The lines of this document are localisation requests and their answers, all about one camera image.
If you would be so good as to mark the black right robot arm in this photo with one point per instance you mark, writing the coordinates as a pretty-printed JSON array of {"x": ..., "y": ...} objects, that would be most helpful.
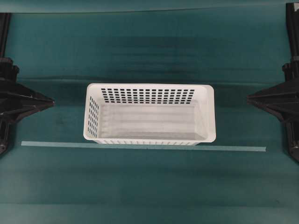
[{"x": 291, "y": 72}]

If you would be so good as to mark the black right frame post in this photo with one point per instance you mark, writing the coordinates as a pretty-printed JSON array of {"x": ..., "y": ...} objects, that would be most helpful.
[{"x": 292, "y": 24}]

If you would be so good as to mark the black frame post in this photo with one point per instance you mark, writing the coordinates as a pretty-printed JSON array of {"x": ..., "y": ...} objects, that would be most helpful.
[
  {"x": 292, "y": 24},
  {"x": 4, "y": 28}
]

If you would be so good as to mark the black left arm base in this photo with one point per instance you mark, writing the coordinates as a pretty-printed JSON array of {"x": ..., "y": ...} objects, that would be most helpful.
[{"x": 7, "y": 134}]

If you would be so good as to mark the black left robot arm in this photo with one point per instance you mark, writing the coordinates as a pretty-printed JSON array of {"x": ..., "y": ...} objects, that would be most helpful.
[{"x": 9, "y": 72}]

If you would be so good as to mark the white perforated plastic basket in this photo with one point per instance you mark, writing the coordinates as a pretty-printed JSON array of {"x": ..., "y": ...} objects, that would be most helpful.
[{"x": 150, "y": 114}]

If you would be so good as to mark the black left frame post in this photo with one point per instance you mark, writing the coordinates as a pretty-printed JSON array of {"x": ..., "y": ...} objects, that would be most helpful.
[{"x": 4, "y": 28}]

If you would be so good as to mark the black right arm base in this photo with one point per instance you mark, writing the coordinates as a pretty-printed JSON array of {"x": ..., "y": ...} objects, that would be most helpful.
[{"x": 292, "y": 131}]

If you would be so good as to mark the light green tape strip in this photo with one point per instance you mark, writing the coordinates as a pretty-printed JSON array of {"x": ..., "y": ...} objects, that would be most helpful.
[{"x": 145, "y": 147}]

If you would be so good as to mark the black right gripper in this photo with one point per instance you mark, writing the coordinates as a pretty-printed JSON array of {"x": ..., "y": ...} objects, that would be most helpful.
[{"x": 281, "y": 100}]

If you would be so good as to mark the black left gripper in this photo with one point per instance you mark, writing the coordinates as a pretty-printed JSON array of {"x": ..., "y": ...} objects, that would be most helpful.
[{"x": 18, "y": 101}]

